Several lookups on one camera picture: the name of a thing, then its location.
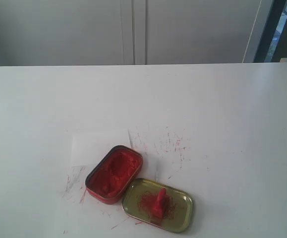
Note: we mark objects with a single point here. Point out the red stamp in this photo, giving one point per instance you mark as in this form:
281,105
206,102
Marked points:
160,204

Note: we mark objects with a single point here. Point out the grey cabinet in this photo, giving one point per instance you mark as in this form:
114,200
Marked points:
118,32

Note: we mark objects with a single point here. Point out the red ink tin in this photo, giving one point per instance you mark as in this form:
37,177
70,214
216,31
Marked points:
109,180

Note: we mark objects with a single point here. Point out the black window frame post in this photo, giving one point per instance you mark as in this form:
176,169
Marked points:
270,37

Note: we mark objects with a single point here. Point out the gold tin lid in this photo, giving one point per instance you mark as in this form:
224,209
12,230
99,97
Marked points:
139,199

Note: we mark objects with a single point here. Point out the white paper sheet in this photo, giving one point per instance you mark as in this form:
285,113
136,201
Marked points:
90,147

